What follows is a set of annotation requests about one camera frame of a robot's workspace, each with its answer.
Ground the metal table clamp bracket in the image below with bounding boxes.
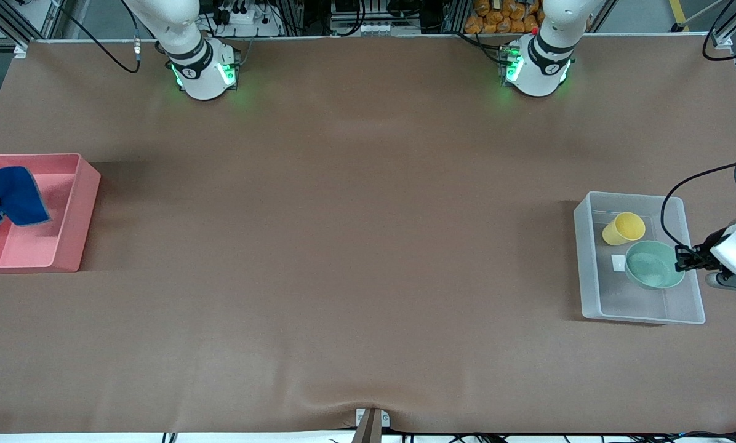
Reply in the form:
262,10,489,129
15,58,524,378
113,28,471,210
355,408,391,443

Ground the blue cloth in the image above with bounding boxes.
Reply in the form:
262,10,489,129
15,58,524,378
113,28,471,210
0,166,52,228

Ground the yellow cup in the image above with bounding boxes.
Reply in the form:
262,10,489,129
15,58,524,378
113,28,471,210
602,212,646,246

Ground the white power strip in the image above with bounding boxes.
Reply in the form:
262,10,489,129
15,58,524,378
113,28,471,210
211,0,282,38

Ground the clear plastic bin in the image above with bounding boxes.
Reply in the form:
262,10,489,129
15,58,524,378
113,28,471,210
574,191,706,325

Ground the pale green bowl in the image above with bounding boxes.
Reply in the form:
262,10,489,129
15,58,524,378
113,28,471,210
625,240,686,290

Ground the bag of orange buns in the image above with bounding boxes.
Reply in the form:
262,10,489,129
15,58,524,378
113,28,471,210
465,0,544,34

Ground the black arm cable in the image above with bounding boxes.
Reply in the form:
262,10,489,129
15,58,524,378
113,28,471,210
660,0,736,247
0,0,142,153

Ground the pink plastic bin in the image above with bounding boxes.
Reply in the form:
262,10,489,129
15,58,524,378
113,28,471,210
0,154,102,273

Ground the white electronics box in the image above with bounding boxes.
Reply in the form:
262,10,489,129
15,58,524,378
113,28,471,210
330,20,399,36

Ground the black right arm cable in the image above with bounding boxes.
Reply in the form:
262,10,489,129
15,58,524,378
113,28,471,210
0,0,142,153

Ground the aluminium frame profile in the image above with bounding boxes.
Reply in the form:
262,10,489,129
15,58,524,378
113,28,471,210
0,0,67,50
710,0,736,49

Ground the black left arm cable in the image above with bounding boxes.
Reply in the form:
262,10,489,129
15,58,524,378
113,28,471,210
660,0,736,247

